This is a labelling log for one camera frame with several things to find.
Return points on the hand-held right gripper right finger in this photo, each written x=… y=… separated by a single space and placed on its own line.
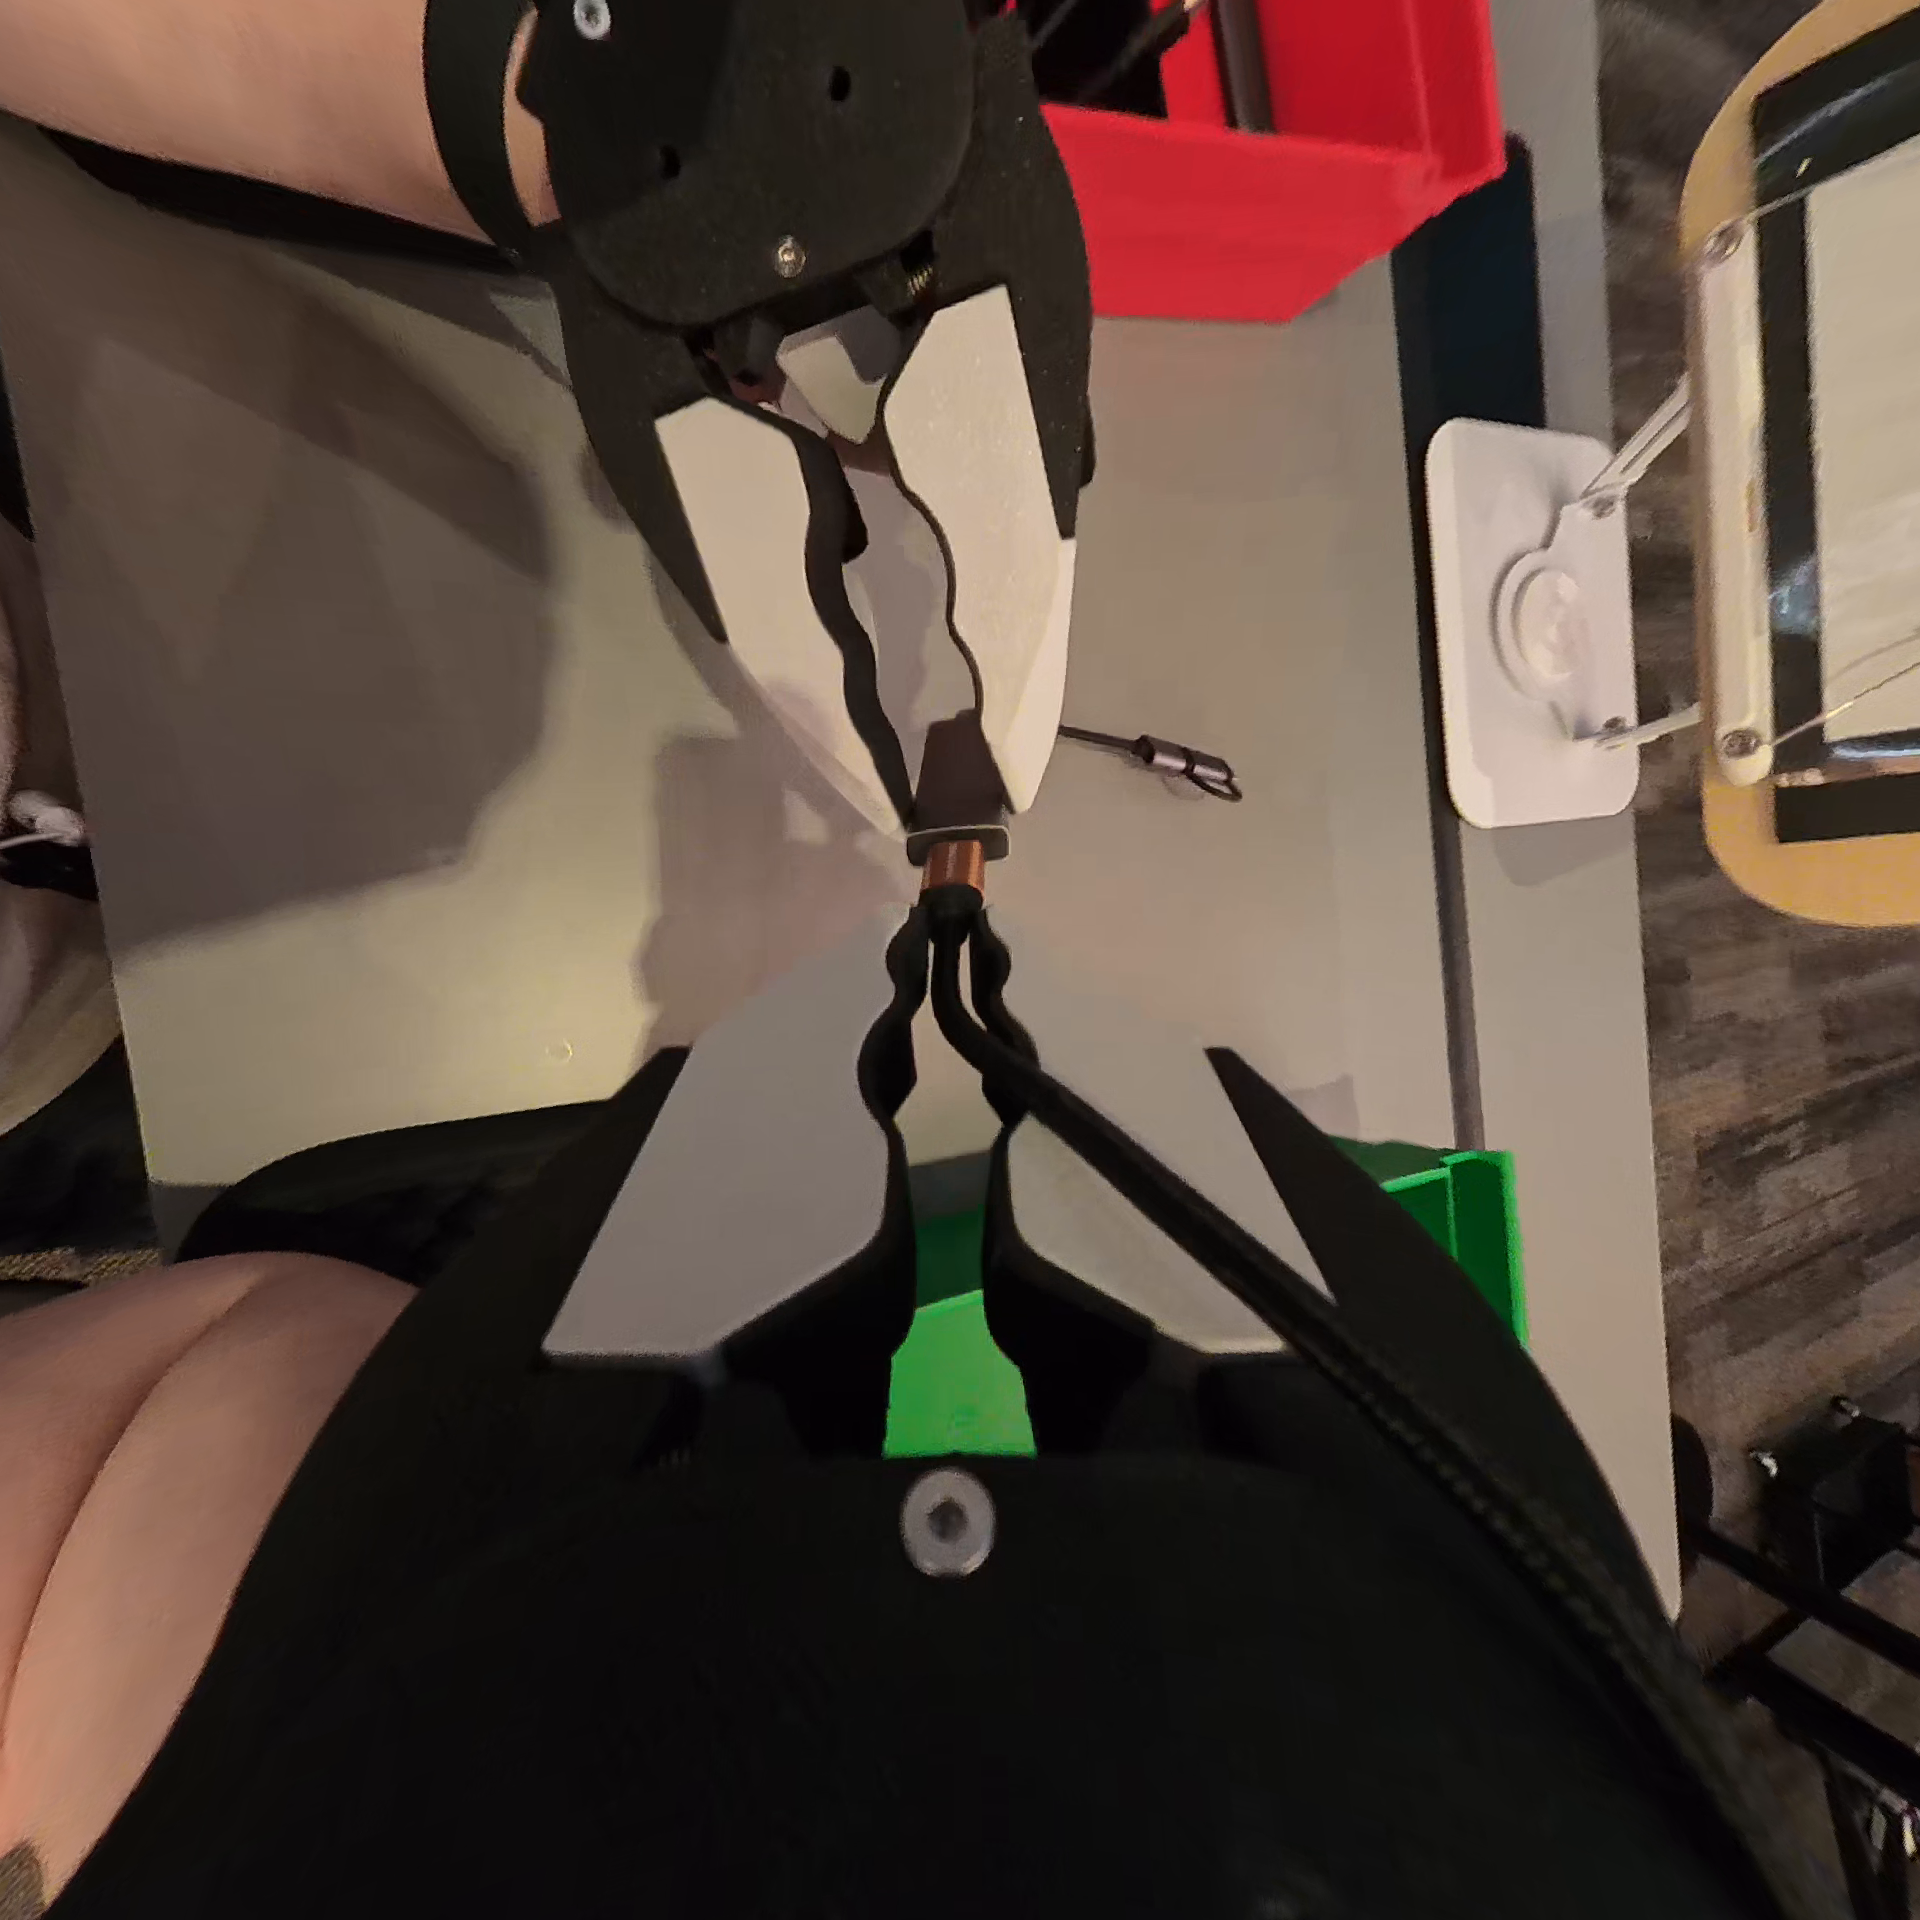
x=1094 y=1244

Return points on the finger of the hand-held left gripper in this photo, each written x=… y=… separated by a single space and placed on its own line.
x=750 y=570
x=1003 y=524

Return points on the person's left forearm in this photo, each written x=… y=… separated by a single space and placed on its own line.
x=224 y=119

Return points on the grey usb hub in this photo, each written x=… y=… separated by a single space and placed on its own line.
x=961 y=773

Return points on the white sign stand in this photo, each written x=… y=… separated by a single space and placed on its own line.
x=1483 y=495

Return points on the red plastic bin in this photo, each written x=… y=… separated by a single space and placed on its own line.
x=1276 y=196

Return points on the person's pale clothing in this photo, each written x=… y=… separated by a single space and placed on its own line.
x=36 y=961

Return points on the wooden instruction sign board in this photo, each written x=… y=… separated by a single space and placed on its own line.
x=1860 y=450

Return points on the green plastic bin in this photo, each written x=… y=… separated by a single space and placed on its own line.
x=961 y=1381

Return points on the person's bare leg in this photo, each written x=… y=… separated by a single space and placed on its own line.
x=134 y=1500

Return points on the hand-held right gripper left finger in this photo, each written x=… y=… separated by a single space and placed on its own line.
x=721 y=1201

